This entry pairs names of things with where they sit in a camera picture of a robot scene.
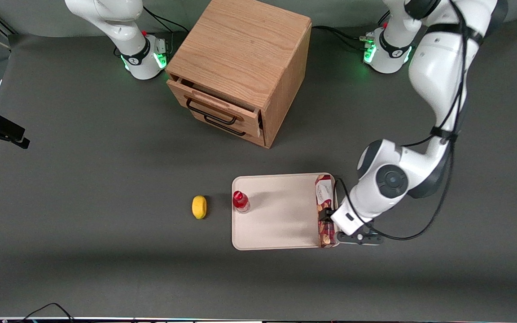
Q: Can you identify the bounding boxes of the small red-capped bottle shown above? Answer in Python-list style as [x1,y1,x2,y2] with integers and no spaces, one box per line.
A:
[232,190,250,214]

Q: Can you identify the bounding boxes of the black cables at left arm base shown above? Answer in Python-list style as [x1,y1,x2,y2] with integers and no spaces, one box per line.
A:
[311,13,391,52]

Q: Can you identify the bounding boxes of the wooden drawer with black handle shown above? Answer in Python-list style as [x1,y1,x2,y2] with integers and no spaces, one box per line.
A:
[167,79,262,138]
[191,111,266,148]

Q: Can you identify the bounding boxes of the red cookie box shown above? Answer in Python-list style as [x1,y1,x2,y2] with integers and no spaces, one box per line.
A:
[314,174,337,249]

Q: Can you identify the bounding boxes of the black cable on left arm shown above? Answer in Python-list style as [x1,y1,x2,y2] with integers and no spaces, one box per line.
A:
[333,0,471,241]

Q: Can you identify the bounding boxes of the beige plastic tray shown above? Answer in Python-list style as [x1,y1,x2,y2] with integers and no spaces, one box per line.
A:
[231,172,342,251]

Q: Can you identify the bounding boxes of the yellow lemon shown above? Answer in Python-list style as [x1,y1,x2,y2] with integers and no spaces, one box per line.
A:
[192,195,208,220]

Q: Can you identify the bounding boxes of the wooden drawer cabinet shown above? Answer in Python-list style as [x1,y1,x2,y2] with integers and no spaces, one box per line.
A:
[165,0,312,149]

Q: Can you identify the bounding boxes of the black cable at right arm base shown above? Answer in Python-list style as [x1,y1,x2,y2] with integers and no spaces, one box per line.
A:
[114,6,190,58]

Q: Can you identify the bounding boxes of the black cable at table edge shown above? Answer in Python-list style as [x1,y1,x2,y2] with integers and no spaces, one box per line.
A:
[3,302,76,323]

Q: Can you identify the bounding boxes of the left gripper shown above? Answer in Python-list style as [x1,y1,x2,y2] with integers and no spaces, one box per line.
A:
[318,196,376,236]

